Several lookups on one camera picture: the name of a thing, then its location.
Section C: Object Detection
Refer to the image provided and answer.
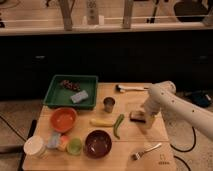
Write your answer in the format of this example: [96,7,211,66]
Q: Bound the black felt eraser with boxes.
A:
[129,112,146,123]

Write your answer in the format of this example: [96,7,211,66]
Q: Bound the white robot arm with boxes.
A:
[143,81,213,141]

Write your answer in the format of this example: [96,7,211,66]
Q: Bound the purple bowl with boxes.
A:
[84,130,112,159]

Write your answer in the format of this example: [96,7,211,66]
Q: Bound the orange bowl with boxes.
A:
[50,107,77,133]

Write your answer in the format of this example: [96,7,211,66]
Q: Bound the green chili pepper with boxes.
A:
[113,114,125,139]

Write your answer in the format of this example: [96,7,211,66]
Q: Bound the silver fork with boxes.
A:
[131,143,162,161]

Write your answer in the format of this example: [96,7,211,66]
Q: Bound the small metal cup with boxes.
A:
[103,97,115,113]

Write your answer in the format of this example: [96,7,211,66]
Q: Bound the yellow banana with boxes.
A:
[90,118,114,127]

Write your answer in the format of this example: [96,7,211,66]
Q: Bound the blue sponge block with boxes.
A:
[70,90,89,103]

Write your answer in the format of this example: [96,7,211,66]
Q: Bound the green plastic tray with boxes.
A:
[43,75,98,110]

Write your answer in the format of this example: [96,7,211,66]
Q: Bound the small green cup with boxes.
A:
[67,138,82,155]

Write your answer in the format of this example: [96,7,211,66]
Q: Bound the dark grape bunch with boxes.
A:
[60,80,80,92]

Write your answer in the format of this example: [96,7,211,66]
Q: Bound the orange yellow toy block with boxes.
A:
[57,135,69,151]

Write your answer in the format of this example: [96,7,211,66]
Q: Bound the light blue block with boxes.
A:
[46,132,61,149]

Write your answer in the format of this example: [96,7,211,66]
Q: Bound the white cup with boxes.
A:
[23,135,46,157]

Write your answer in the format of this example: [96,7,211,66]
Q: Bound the black cable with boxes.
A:
[169,125,198,171]

